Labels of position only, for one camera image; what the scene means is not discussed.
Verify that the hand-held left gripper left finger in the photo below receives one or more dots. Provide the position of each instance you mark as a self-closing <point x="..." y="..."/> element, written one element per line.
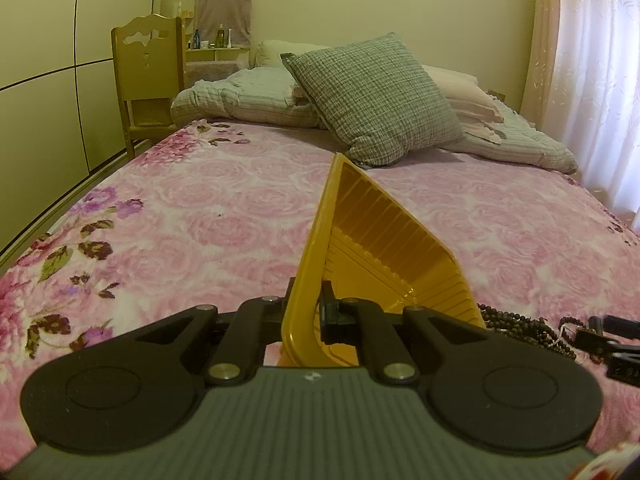
<point x="272" y="310"/>

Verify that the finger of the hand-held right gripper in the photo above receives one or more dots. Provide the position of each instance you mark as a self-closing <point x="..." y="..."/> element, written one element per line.
<point x="612" y="357"/>
<point x="617" y="325"/>

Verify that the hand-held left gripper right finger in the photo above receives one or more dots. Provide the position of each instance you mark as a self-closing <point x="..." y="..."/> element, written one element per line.
<point x="335" y="320"/>

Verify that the black beaded jewelry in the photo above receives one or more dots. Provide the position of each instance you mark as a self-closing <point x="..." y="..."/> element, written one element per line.
<point x="569" y="322"/>

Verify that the yellow plastic tray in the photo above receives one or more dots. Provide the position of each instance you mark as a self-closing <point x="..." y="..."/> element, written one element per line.
<point x="380" y="230"/>

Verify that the white red blurred object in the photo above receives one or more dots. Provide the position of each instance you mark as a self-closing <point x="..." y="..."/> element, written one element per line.
<point x="605" y="462"/>

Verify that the pink floral blanket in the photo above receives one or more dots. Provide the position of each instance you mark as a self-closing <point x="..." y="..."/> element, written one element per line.
<point x="200" y="210"/>

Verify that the striped folded quilt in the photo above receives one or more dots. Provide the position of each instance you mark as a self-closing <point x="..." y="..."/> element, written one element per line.
<point x="250" y="97"/>

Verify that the grey checkered pillow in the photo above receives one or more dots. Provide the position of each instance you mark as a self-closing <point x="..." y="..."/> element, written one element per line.
<point x="375" y="95"/>

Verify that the white sheer curtain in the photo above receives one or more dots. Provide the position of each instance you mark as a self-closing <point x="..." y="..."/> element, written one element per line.
<point x="600" y="85"/>

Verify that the cream dressing table shelf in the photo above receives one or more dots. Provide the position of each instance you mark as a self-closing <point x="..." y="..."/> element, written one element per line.
<point x="210" y="62"/>

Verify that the cream pillow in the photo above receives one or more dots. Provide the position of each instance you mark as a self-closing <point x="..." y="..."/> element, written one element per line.
<point x="280" y="52"/>

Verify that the wooden headboard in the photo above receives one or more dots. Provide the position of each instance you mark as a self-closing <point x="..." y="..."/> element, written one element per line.
<point x="497" y="95"/>

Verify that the pink pillow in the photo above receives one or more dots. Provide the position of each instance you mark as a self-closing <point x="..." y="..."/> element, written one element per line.
<point x="460" y="92"/>

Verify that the wooden chair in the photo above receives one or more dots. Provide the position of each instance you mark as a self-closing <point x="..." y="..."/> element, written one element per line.
<point x="145" y="75"/>

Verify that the dark green bottle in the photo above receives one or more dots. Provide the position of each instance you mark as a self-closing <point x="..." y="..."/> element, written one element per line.
<point x="220" y="37"/>

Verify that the dark blue bottle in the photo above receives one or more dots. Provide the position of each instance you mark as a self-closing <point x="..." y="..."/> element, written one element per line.
<point x="196" y="40"/>

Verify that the beige drape curtain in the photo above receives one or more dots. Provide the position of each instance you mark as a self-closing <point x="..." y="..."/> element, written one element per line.
<point x="542" y="35"/>

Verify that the cloth-covered mirror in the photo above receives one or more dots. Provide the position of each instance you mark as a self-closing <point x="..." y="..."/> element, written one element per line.
<point x="225" y="2"/>

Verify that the cream wardrobe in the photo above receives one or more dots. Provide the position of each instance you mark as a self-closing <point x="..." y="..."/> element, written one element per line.
<point x="45" y="60"/>

